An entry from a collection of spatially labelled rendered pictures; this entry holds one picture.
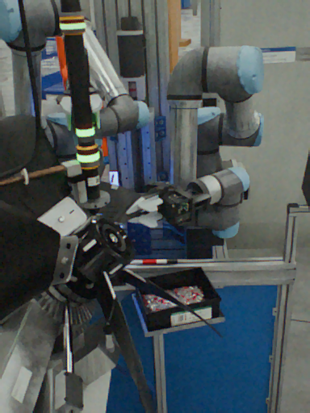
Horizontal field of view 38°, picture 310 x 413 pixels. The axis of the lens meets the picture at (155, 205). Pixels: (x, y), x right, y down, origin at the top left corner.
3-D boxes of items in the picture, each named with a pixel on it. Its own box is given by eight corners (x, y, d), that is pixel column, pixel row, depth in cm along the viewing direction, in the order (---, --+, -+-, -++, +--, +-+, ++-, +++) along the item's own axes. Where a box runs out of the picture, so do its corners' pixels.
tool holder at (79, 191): (77, 214, 92) (70, 169, 88) (63, 202, 97) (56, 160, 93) (115, 202, 96) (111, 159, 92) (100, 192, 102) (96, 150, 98)
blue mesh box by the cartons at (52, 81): (40, 100, 761) (31, 37, 718) (72, 85, 871) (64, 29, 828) (90, 101, 739) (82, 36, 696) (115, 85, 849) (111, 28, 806)
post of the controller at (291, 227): (284, 263, 144) (290, 207, 135) (282, 258, 147) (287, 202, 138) (294, 263, 144) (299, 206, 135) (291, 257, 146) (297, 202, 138)
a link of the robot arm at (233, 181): (251, 197, 125) (253, 168, 121) (221, 209, 120) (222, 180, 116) (231, 188, 131) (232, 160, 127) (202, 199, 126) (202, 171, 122)
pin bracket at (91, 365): (69, 368, 99) (97, 347, 97) (75, 352, 104) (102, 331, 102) (87, 385, 100) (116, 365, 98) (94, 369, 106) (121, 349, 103)
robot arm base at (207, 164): (182, 164, 176) (182, 139, 172) (222, 163, 175) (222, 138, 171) (182, 179, 162) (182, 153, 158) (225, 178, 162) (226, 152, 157)
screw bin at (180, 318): (147, 334, 125) (145, 314, 121) (134, 298, 139) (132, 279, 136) (221, 318, 129) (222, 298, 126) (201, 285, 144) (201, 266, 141)
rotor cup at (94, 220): (90, 316, 90) (138, 280, 86) (35, 271, 85) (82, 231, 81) (100, 274, 103) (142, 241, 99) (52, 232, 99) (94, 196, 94)
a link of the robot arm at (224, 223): (202, 224, 136) (202, 190, 131) (240, 227, 133) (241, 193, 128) (197, 237, 129) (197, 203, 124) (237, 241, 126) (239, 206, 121)
